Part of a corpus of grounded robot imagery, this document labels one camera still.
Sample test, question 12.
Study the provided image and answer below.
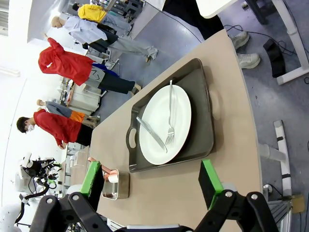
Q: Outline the white frame bar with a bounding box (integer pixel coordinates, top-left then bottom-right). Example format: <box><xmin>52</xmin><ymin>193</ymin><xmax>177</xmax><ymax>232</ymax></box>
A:
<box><xmin>273</xmin><ymin>119</ymin><xmax>293</xmax><ymax>197</ymax></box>

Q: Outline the white sneaker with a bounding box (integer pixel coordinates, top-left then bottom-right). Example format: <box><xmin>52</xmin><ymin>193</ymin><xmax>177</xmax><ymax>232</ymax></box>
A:
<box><xmin>229</xmin><ymin>30</ymin><xmax>250</xmax><ymax>50</ymax></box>
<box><xmin>237</xmin><ymin>53</ymin><xmax>262</xmax><ymax>70</ymax></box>

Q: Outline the white height-adjustable table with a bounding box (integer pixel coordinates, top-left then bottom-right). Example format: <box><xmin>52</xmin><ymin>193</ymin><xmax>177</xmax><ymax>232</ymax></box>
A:
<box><xmin>195</xmin><ymin>0</ymin><xmax>309</xmax><ymax>86</ymax></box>

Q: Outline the dark grey serving tray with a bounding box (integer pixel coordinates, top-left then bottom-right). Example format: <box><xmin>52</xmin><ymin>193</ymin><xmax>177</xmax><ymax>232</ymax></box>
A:
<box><xmin>126</xmin><ymin>58</ymin><xmax>215</xmax><ymax>174</ymax></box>

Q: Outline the background robot with green grippers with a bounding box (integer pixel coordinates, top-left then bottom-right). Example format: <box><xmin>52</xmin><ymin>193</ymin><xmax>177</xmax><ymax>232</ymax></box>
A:
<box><xmin>14</xmin><ymin>152</ymin><xmax>60</xmax><ymax>194</ymax></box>

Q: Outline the white round plate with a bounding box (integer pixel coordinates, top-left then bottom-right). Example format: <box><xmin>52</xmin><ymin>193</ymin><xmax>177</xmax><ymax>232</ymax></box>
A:
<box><xmin>139</xmin><ymin>84</ymin><xmax>193</xmax><ymax>166</ymax></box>

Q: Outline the pink handled lint roller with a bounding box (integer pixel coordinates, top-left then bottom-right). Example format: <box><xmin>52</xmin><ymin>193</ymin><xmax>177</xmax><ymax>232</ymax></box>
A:
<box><xmin>87</xmin><ymin>157</ymin><xmax>120</xmax><ymax>185</ymax></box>

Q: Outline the small cardboard box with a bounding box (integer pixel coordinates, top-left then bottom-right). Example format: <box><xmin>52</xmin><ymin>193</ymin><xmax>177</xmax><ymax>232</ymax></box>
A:
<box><xmin>290</xmin><ymin>194</ymin><xmax>306</xmax><ymax>214</ymax></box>

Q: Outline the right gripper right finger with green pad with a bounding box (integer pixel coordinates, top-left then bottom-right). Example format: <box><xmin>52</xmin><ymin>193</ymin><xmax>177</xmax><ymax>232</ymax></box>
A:
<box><xmin>194</xmin><ymin>159</ymin><xmax>276</xmax><ymax>232</ymax></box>

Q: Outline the black floor cable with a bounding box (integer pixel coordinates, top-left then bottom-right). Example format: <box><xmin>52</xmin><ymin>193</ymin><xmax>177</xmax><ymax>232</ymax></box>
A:
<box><xmin>223</xmin><ymin>23</ymin><xmax>298</xmax><ymax>57</ymax></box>

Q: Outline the silver table knife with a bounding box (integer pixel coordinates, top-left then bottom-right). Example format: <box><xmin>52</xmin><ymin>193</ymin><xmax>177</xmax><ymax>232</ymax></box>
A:
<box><xmin>136</xmin><ymin>116</ymin><xmax>169</xmax><ymax>154</ymax></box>

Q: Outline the rectangular metal tin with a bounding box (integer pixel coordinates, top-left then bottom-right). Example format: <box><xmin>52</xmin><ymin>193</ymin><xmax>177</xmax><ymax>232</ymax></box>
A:
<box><xmin>101</xmin><ymin>168</ymin><xmax>131</xmax><ymax>200</ymax></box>

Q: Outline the mannequin in grey orange clothes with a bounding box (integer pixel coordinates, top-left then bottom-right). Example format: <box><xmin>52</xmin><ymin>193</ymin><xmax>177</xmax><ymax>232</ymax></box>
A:
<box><xmin>36</xmin><ymin>99</ymin><xmax>97</xmax><ymax>129</ymax></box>

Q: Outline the grey table leg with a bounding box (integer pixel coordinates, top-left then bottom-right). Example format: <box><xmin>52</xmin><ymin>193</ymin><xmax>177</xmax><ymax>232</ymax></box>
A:
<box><xmin>259</xmin><ymin>143</ymin><xmax>288</xmax><ymax>163</ymax></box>

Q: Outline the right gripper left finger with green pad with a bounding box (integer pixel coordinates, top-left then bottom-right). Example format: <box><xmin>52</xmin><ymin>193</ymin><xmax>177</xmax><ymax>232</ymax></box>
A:
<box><xmin>28</xmin><ymin>160</ymin><xmax>114</xmax><ymax>232</ymax></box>

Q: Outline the masked person in red jacket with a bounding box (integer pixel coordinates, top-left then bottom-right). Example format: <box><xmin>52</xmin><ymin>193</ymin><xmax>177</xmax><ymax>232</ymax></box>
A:
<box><xmin>16</xmin><ymin>108</ymin><xmax>94</xmax><ymax>149</ymax></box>

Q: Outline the person in yellow hoodie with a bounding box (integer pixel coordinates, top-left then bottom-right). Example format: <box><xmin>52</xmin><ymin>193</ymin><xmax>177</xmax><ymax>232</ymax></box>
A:
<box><xmin>72</xmin><ymin>2</ymin><xmax>133</xmax><ymax>34</ymax></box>

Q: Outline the mannequin in pale blue shirt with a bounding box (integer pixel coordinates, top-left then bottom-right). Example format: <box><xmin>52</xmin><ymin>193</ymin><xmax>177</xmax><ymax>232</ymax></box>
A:
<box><xmin>51</xmin><ymin>16</ymin><xmax>159</xmax><ymax>63</ymax></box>

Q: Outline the silver fork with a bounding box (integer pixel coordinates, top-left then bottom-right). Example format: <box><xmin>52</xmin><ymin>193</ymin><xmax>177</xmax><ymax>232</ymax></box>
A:
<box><xmin>164</xmin><ymin>79</ymin><xmax>175</xmax><ymax>149</ymax></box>

